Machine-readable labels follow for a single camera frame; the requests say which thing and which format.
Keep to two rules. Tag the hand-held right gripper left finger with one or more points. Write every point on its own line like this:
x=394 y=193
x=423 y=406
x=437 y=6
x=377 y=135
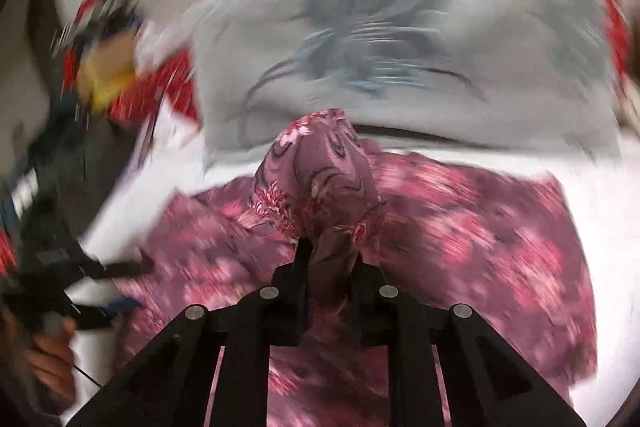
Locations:
x=300 y=279

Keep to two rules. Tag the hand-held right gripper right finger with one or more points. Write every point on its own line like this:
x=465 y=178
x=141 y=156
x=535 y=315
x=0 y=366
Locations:
x=367 y=294

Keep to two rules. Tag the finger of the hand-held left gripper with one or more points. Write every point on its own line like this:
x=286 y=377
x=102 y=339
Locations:
x=120 y=269
x=112 y=308

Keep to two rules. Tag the purple floral cloth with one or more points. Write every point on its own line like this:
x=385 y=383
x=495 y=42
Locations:
x=450 y=227

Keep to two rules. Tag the person's left hand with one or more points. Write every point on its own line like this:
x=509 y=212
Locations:
x=47 y=362

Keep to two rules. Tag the yellow cardboard box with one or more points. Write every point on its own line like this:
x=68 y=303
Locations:
x=107 y=74

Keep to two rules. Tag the red patterned blanket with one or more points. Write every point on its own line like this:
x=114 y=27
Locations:
x=165 y=89

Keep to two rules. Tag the white quilted bed cover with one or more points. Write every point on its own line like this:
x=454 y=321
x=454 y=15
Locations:
x=580 y=167

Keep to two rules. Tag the grey flower-print pillow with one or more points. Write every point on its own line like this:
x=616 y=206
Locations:
x=400 y=47

